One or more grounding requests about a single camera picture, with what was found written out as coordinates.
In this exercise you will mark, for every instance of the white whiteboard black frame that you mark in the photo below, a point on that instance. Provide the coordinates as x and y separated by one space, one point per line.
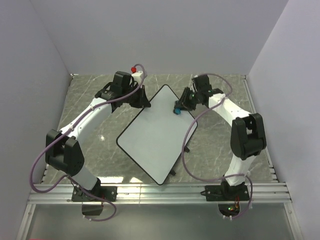
154 138

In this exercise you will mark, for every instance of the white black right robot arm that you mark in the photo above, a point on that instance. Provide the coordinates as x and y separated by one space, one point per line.
247 138

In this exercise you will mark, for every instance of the blue bone-shaped whiteboard eraser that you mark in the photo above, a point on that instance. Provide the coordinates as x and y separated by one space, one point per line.
177 111

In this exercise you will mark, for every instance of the aluminium right side rail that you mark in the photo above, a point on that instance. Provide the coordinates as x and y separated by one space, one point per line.
257 142

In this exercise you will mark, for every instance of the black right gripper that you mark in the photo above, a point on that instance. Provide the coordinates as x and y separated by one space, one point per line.
183 103

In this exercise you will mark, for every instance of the aluminium front rail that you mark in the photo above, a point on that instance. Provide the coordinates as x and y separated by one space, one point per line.
171 193

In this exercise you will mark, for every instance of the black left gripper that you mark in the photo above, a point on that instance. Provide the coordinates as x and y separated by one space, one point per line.
143 102

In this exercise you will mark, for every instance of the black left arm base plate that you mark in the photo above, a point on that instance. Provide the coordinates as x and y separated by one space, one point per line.
104 192

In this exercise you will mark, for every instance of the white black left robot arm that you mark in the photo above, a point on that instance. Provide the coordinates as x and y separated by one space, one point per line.
64 147

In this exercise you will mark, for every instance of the aluminium rail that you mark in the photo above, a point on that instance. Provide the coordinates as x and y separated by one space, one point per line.
257 142
171 193

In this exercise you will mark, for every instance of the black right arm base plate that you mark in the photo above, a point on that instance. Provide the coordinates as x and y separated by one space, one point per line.
224 193

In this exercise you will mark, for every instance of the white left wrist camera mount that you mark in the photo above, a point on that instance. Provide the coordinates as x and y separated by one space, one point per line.
138 75

